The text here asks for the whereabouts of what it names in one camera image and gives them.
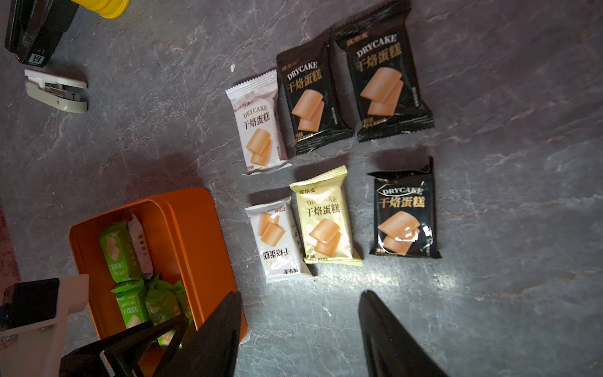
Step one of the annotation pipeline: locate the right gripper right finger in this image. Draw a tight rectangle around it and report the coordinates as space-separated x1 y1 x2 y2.
358 290 446 376

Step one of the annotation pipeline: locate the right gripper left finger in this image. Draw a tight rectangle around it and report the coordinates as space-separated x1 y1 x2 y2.
155 292 243 376

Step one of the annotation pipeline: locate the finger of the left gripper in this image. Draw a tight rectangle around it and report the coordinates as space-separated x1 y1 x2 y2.
59 314 189 376

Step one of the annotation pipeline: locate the green cookie packet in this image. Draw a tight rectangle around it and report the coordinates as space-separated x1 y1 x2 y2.
145 273 194 348
99 221 142 284
111 280 151 328

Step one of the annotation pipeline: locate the white red cookie packet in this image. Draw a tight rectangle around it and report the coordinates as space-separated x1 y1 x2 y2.
127 212 154 280

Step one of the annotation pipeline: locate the orange plastic storage tray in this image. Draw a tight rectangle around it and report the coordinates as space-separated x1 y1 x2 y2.
68 186 248 377

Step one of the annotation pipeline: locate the white cookie packet front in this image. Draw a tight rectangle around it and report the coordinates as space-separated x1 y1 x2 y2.
245 197 313 283

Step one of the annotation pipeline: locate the black cookie packet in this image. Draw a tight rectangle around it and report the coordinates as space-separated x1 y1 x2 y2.
369 156 441 259
276 28 353 155
334 1 434 142

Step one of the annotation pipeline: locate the yellow cookie packet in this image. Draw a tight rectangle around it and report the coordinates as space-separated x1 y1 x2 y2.
290 165 363 266

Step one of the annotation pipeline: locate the white pink cookie packet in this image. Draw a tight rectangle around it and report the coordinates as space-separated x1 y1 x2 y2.
225 69 291 176

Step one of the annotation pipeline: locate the black stapler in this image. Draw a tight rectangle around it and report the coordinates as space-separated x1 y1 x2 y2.
5 0 79 68

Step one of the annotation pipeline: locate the yellow pen cup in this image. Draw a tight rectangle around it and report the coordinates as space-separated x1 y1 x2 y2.
72 0 130 19

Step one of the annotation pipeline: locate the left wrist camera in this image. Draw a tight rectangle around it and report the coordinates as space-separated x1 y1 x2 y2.
1 274 90 376

